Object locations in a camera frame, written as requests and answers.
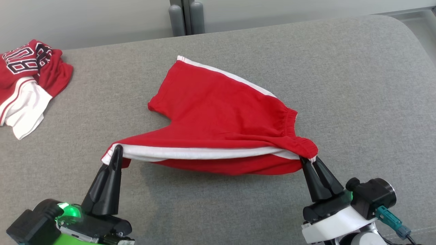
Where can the grey round-topped cylinder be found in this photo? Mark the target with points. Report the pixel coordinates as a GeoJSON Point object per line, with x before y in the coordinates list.
{"type": "Point", "coordinates": [197, 18]}
{"type": "Point", "coordinates": [177, 22]}

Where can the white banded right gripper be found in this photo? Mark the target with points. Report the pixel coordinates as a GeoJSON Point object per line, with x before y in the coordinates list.
{"type": "Point", "coordinates": [333, 221]}

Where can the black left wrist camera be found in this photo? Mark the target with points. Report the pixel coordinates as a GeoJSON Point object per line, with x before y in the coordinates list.
{"type": "Point", "coordinates": [30, 224]}

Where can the grey wall base rail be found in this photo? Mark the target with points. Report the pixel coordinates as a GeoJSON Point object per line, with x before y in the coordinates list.
{"type": "Point", "coordinates": [408, 13]}

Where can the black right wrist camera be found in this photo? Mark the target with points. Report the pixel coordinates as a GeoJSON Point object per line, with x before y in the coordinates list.
{"type": "Point", "coordinates": [371, 197]}

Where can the red numbered jersey shirt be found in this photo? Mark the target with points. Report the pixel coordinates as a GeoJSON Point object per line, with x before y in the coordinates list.
{"type": "Point", "coordinates": [54, 75]}

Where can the teal right camera plug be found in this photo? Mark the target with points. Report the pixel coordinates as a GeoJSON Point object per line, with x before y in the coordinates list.
{"type": "Point", "coordinates": [388, 217]}

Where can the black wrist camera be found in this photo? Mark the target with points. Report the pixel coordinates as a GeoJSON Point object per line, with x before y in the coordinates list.
{"type": "Point", "coordinates": [371, 197]}
{"type": "Point", "coordinates": [30, 224]}

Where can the grey door frame post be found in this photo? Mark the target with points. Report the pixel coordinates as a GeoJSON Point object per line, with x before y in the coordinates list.
{"type": "Point", "coordinates": [186, 13]}

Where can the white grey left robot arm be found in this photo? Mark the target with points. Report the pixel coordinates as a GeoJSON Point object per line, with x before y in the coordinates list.
{"type": "Point", "coordinates": [68, 242]}

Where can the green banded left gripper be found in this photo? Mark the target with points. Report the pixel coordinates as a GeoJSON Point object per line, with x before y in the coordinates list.
{"type": "Point", "coordinates": [98, 228]}

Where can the red shorts white stripe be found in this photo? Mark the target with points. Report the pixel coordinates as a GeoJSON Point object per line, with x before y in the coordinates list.
{"type": "Point", "coordinates": [218, 112]}

